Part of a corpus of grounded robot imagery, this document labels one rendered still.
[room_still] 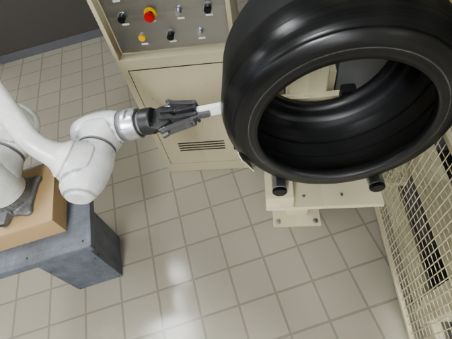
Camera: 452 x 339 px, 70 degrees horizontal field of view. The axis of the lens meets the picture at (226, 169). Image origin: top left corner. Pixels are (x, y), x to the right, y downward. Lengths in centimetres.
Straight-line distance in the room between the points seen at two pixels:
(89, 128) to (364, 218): 155
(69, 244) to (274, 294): 101
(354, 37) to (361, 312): 143
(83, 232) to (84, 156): 60
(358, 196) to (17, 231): 122
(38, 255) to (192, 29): 110
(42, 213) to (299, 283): 124
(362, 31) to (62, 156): 69
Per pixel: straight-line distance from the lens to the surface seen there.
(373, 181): 103
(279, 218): 194
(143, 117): 91
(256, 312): 179
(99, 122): 95
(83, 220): 144
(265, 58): 66
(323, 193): 111
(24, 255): 151
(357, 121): 114
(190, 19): 150
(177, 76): 161
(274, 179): 99
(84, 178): 85
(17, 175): 143
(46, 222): 140
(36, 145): 89
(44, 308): 218
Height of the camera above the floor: 175
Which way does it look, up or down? 54 degrees down
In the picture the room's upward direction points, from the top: 13 degrees counter-clockwise
